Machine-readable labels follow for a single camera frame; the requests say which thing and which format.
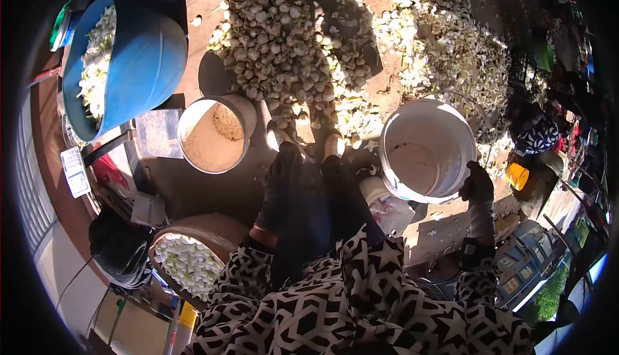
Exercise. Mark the person's right hand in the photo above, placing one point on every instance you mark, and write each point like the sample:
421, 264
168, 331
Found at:
478, 200

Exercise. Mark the person's left hand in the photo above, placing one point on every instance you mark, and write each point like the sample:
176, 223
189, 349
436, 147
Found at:
279, 195

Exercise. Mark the person's right fingers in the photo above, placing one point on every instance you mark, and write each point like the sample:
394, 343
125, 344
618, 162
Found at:
476, 181

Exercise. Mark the person's left fingers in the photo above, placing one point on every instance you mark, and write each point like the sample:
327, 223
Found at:
286, 161

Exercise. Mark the white plastic bucket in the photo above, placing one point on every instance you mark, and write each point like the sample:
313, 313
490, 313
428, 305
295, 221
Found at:
425, 156

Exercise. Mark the yellow cup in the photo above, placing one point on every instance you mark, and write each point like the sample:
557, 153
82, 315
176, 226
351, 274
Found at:
516, 176

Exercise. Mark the black wrist band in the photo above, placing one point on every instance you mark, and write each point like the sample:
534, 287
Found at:
473, 252

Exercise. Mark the white bucket with sandy inside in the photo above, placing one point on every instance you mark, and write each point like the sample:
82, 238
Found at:
213, 137

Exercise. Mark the white plastic bag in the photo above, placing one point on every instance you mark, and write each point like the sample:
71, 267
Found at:
389, 207

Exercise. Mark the stack of blue crates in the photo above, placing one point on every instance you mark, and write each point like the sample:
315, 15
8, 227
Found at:
524, 263

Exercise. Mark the pile of unpeeled bulbs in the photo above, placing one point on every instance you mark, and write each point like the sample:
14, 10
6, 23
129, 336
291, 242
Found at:
285, 40

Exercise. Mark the pile of pale peelings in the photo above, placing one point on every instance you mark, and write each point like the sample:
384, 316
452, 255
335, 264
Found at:
449, 60

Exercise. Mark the grey metal sheet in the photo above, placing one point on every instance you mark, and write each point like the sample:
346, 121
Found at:
158, 133

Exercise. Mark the brown basin of peeled pieces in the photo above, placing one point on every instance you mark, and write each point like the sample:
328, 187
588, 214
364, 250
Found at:
193, 258

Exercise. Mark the person's body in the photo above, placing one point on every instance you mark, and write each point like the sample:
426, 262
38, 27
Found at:
338, 316

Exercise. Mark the blue barrel of peeled pieces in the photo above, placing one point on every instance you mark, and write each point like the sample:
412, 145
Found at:
140, 60

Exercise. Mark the black cloth bundle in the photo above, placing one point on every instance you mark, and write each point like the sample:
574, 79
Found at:
118, 248

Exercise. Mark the yellow-capped bottle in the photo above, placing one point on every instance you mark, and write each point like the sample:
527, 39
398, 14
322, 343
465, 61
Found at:
183, 323

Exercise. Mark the white calculator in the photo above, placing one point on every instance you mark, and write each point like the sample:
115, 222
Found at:
75, 171

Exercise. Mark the green-topped round container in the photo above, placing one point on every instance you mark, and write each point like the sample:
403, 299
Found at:
62, 23

